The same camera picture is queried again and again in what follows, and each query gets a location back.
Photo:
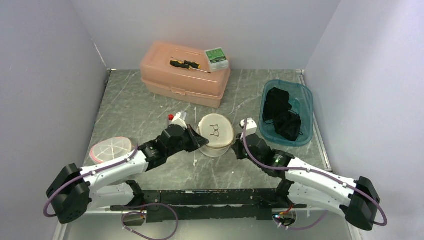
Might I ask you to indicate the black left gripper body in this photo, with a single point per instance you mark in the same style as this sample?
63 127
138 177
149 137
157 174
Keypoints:
184 144

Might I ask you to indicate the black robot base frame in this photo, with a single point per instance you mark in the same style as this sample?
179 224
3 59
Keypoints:
166 205

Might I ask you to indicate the green white small box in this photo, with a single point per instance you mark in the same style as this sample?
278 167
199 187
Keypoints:
216 59

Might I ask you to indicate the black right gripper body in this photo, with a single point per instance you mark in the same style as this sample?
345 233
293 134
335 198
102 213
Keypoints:
240 150

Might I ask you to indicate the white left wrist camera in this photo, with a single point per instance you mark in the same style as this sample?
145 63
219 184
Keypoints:
178 119

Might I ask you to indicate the teal plastic bin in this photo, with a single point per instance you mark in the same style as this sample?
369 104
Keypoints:
301 99

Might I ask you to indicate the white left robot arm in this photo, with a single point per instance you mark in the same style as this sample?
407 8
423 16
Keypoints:
76 190

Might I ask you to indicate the black cloth garment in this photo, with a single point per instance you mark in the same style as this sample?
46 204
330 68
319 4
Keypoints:
277 111

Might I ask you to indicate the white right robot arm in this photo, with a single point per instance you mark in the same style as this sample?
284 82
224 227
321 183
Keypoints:
303 184

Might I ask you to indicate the pink plastic toolbox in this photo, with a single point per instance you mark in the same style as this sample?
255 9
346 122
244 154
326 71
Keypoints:
191 86

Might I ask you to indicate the clear round lidded container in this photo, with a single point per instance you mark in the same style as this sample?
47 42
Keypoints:
110 149

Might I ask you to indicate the white mesh laundry bag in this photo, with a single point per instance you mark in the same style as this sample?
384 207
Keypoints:
218 130

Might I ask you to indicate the black yellow screwdriver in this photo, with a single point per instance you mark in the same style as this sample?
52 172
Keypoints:
187 65

